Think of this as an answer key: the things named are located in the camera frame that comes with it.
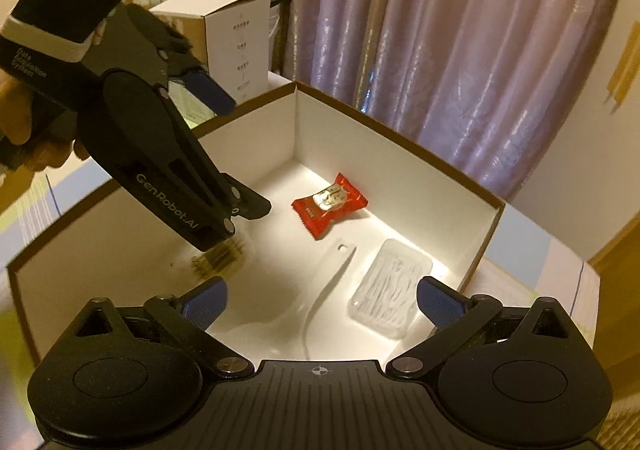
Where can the white product carton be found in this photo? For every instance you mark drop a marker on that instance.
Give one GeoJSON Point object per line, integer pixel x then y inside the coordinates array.
{"type": "Point", "coordinates": [230, 37]}

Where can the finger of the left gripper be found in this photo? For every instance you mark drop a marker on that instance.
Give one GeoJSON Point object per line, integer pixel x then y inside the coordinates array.
{"type": "Point", "coordinates": [204, 88]}
{"type": "Point", "coordinates": [245, 202]}

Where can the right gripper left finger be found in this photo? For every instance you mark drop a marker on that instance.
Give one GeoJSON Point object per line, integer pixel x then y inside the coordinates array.
{"type": "Point", "coordinates": [195, 310]}

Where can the purple curtain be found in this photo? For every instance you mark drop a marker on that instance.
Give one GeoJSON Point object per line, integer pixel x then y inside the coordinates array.
{"type": "Point", "coordinates": [484, 84]}

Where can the brown cardboard storage box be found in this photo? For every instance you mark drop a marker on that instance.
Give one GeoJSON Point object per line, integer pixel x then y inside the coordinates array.
{"type": "Point", "coordinates": [357, 215]}

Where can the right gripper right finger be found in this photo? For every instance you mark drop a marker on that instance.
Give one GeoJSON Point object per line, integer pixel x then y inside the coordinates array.
{"type": "Point", "coordinates": [446, 308]}

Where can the red snack packet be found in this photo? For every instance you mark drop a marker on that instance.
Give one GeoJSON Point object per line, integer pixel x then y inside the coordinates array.
{"type": "Point", "coordinates": [319, 211]}

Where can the clear box of floss picks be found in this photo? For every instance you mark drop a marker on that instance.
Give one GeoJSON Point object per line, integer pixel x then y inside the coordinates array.
{"type": "Point", "coordinates": [385, 300]}

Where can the clear packet of toothpicks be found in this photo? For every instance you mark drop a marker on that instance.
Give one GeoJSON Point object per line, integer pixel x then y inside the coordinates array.
{"type": "Point", "coordinates": [223, 260]}

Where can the checkered tablecloth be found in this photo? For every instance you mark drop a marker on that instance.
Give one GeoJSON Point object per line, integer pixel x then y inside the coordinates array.
{"type": "Point", "coordinates": [521, 262]}

